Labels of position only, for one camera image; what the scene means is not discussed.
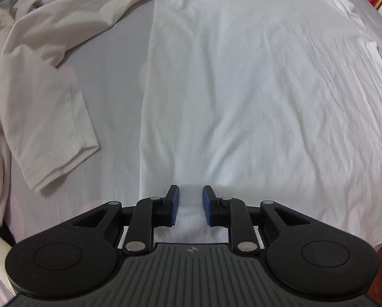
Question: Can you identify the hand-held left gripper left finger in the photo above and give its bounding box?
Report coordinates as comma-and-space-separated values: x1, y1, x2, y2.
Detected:
73, 184, 181, 256

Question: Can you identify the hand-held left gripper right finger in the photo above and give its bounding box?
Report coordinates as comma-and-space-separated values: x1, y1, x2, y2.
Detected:
202, 185, 310, 256

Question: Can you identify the white t-shirt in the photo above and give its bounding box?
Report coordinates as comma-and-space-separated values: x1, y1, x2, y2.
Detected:
138, 0, 382, 247

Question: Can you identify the cream short-sleeved shirt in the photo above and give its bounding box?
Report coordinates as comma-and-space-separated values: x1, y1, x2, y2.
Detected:
0, 0, 191, 193

